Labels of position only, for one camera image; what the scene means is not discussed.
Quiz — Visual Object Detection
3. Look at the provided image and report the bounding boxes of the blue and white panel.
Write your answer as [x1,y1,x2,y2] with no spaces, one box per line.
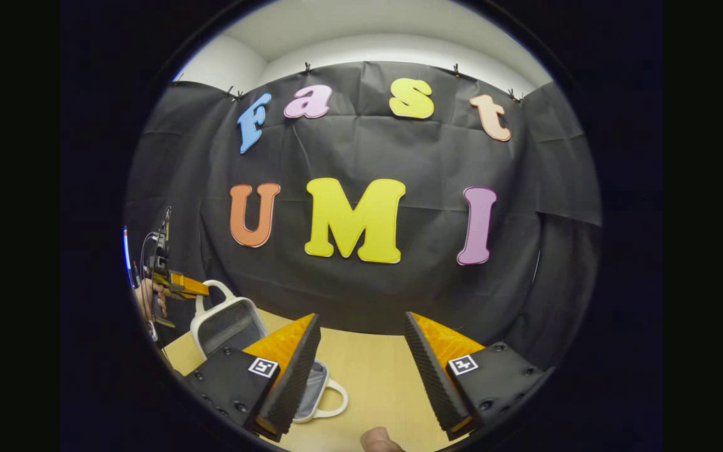
[122,226,134,288]

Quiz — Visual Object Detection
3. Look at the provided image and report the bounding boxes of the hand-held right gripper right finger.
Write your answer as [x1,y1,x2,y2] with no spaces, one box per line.
[404,313,547,441]

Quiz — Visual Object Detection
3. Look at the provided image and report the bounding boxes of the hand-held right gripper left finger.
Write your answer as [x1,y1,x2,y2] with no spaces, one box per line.
[184,314,322,443]

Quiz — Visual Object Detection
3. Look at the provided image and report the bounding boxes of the black backdrop cloth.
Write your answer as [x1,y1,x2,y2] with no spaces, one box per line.
[124,61,602,371]

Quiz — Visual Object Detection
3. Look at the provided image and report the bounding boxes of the white suitcase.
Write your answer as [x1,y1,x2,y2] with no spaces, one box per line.
[190,280,350,424]

